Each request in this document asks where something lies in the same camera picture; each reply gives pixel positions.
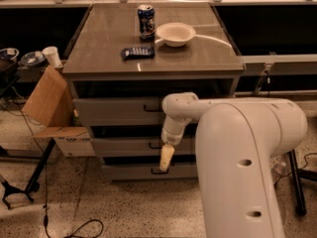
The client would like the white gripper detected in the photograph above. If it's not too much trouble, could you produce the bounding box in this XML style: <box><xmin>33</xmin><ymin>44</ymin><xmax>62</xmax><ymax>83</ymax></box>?
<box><xmin>159</xmin><ymin>116</ymin><xmax>191</xmax><ymax>172</ymax></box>

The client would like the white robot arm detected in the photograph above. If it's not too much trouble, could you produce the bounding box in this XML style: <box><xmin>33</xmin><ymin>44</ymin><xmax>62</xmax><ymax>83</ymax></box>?
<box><xmin>159</xmin><ymin>92</ymin><xmax>308</xmax><ymax>238</ymax></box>

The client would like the grey top drawer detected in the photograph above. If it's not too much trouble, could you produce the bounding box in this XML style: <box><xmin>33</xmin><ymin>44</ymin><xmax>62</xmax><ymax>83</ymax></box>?
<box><xmin>73</xmin><ymin>97</ymin><xmax>164</xmax><ymax>127</ymax></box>

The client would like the grey drawer cabinet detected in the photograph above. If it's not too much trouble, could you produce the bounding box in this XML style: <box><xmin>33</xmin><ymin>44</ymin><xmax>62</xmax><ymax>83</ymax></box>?
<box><xmin>63</xmin><ymin>3</ymin><xmax>244</xmax><ymax>180</ymax></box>

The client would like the dark blue snack bag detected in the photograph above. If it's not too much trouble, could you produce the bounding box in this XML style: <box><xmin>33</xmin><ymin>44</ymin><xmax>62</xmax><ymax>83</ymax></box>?
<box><xmin>121</xmin><ymin>47</ymin><xmax>156</xmax><ymax>60</ymax></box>

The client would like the clear plastic water bottle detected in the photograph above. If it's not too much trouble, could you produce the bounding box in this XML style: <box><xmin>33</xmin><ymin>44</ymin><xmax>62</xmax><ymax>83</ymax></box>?
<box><xmin>272</xmin><ymin>162</ymin><xmax>287</xmax><ymax>178</ymax></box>

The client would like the white paper bowl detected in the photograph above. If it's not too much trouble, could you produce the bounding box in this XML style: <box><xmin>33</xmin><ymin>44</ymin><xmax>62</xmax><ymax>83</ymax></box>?
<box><xmin>157</xmin><ymin>23</ymin><xmax>196</xmax><ymax>48</ymax></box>

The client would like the brown cardboard box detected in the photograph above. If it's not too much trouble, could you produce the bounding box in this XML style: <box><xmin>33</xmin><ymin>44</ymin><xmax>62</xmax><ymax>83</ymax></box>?
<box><xmin>23</xmin><ymin>65</ymin><xmax>95</xmax><ymax>157</ymax></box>

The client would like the black stand leg left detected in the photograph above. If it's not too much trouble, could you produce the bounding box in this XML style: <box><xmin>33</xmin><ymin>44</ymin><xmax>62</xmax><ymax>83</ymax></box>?
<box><xmin>0</xmin><ymin>138</ymin><xmax>55</xmax><ymax>209</ymax></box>

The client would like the black stand leg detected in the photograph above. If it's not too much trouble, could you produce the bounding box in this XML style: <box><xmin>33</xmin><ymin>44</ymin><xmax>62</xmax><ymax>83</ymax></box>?
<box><xmin>288</xmin><ymin>150</ymin><xmax>317</xmax><ymax>216</ymax></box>
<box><xmin>0</xmin><ymin>138</ymin><xmax>55</xmax><ymax>209</ymax></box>

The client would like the blue soda can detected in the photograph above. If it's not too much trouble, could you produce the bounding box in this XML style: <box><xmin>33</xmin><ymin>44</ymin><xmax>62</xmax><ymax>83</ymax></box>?
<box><xmin>137</xmin><ymin>4</ymin><xmax>156</xmax><ymax>41</ymax></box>

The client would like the black stand leg right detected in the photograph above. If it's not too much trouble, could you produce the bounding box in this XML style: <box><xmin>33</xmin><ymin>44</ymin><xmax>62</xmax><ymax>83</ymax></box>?
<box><xmin>288</xmin><ymin>150</ymin><xmax>317</xmax><ymax>216</ymax></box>

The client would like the white paper cup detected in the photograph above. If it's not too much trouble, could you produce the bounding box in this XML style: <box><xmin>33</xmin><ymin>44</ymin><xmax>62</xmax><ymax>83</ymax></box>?
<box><xmin>42</xmin><ymin>47</ymin><xmax>62</xmax><ymax>67</ymax></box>

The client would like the blue bowl near cup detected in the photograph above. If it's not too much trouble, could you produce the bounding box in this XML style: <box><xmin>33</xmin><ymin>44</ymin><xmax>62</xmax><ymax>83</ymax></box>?
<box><xmin>20</xmin><ymin>51</ymin><xmax>46</xmax><ymax>67</ymax></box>

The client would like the blue bowl far left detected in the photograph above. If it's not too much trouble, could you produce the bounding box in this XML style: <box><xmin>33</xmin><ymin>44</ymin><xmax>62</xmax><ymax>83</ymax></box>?
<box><xmin>0</xmin><ymin>48</ymin><xmax>19</xmax><ymax>61</ymax></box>

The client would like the black power cable right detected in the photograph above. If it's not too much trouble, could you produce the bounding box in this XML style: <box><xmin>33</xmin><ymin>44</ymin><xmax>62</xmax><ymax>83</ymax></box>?
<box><xmin>275</xmin><ymin>152</ymin><xmax>317</xmax><ymax>185</ymax></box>

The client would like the black floor cable left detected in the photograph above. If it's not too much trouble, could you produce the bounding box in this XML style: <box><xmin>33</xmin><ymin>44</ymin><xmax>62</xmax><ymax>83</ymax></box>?
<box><xmin>9</xmin><ymin>86</ymin><xmax>105</xmax><ymax>238</ymax></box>

